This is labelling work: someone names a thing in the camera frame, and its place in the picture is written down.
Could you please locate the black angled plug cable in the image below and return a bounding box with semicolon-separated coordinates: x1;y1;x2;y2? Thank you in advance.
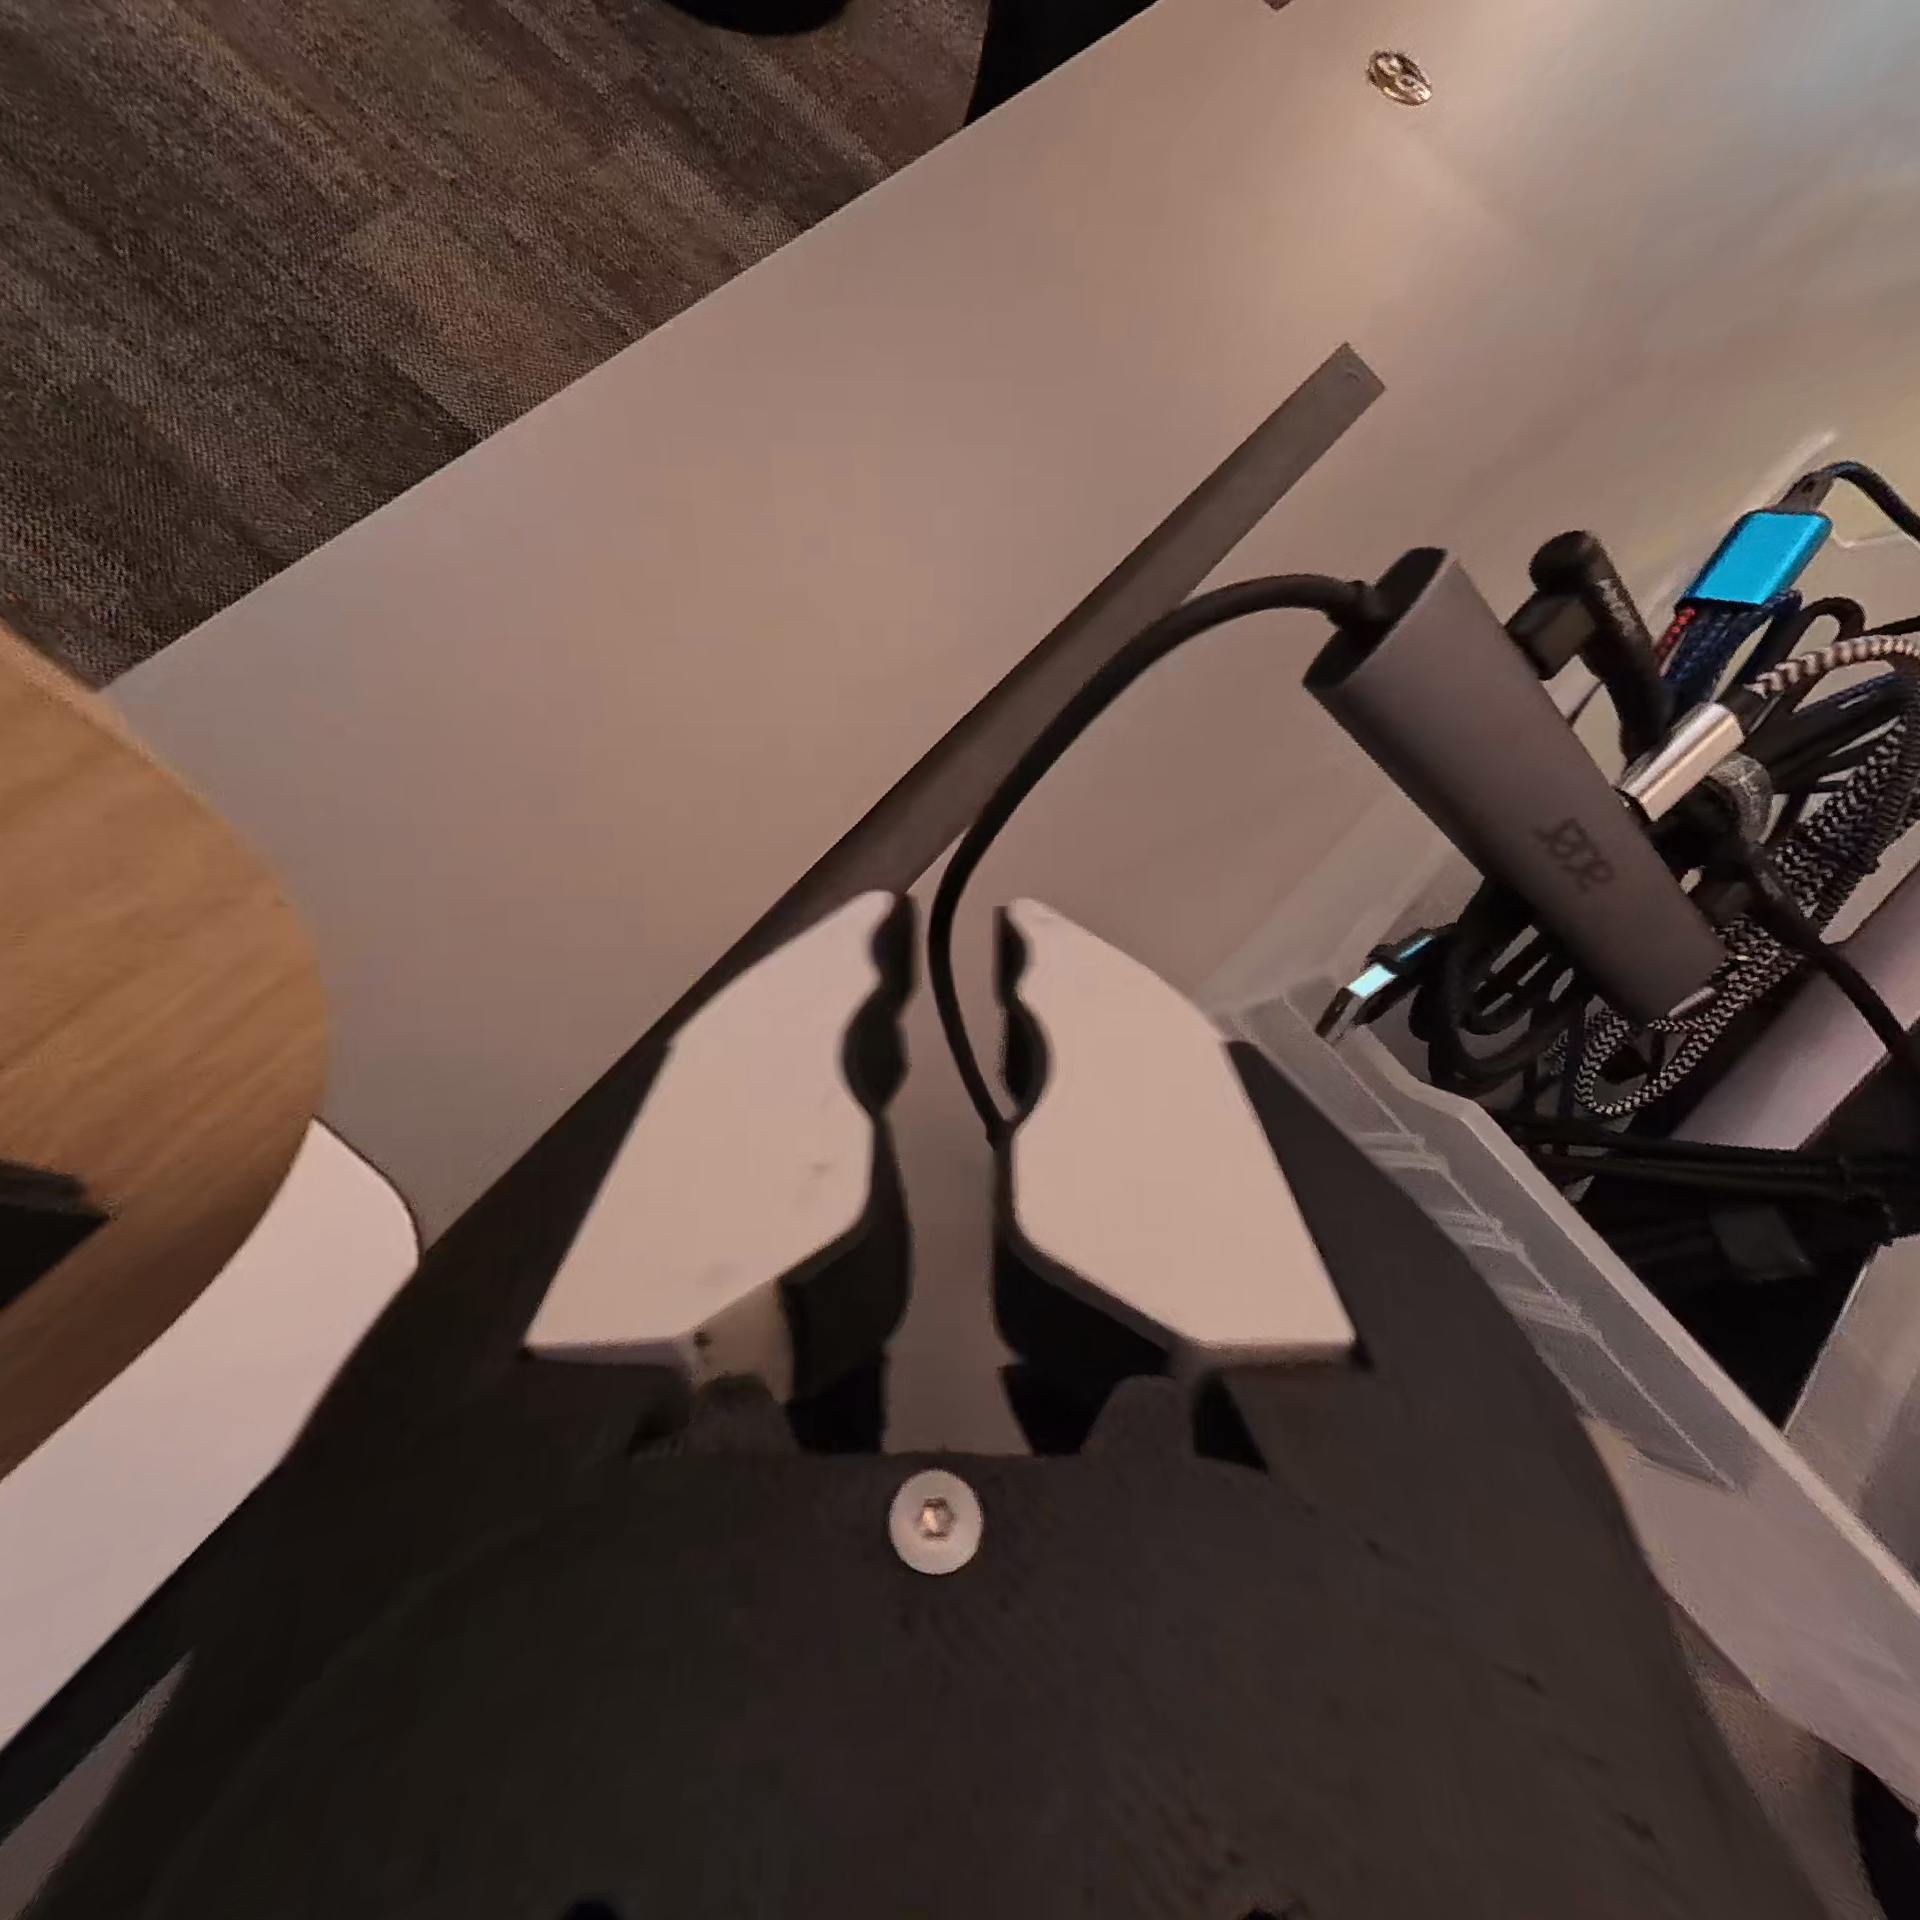
1507;530;1674;723

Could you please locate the tangle of black cables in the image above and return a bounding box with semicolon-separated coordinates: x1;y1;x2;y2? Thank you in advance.
1411;590;1920;1281

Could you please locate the thick black hub cable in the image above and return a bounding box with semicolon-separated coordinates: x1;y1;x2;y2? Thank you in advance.
930;577;1387;1152

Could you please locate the clear plastic bin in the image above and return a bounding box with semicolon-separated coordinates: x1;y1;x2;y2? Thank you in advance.
1196;433;1920;1803

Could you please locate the silver plug cable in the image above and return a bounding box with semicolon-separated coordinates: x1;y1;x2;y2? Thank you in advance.
1619;701;1778;826

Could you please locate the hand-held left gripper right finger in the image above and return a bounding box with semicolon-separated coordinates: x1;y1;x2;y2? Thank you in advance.
990;898;1370;1395

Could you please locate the wooden sign board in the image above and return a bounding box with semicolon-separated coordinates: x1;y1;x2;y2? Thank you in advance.
0;622;328;1480

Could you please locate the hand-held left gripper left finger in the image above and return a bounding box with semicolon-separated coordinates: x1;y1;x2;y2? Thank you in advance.
525;890;919;1404

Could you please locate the white tablet stand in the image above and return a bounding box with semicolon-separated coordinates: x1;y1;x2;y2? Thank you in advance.
0;1116;420;1748

